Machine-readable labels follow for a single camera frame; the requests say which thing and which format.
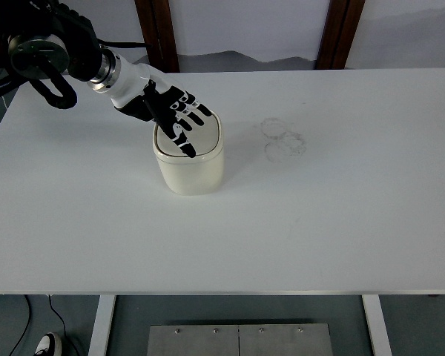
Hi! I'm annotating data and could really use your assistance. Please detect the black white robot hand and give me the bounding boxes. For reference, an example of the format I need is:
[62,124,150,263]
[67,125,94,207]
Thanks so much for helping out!
[107,59,211,158]

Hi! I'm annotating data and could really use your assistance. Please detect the cream plastic trash can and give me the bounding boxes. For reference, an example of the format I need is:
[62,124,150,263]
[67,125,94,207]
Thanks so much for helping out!
[153,112,225,196]

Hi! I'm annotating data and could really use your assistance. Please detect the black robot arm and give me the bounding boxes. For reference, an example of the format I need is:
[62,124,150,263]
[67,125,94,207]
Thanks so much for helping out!
[0,1,116,109]

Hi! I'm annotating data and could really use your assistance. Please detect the left white table leg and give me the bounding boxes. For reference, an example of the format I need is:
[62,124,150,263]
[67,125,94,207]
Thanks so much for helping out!
[88,295,116,356]

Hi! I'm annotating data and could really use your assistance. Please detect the white table leg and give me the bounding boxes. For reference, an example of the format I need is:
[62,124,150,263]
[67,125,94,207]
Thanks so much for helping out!
[362,294,392,356]
[88,295,116,356]

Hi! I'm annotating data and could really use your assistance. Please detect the black white sneaker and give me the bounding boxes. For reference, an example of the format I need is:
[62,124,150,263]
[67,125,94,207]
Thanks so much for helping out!
[34,332,62,356]

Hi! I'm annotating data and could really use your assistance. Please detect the right white table leg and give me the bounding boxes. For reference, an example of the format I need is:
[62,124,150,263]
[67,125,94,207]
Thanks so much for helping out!
[362,294,392,356]

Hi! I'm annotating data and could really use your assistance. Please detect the left brown wooden post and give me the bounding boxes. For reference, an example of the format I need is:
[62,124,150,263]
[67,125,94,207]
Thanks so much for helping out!
[134,0,180,73]

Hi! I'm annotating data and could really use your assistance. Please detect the brown wooden post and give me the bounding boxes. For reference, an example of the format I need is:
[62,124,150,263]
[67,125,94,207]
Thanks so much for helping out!
[314,0,366,70]
[134,0,180,73]

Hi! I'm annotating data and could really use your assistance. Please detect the right brown wooden post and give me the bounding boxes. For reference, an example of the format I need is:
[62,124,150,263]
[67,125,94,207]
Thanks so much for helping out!
[314,0,366,70]

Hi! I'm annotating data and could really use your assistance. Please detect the black floor cable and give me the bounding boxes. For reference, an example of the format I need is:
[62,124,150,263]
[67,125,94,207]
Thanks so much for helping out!
[46,294,83,356]

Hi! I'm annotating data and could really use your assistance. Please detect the grey metal base plate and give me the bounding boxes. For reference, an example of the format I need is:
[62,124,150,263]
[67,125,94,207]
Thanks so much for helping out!
[147,323,333,355]

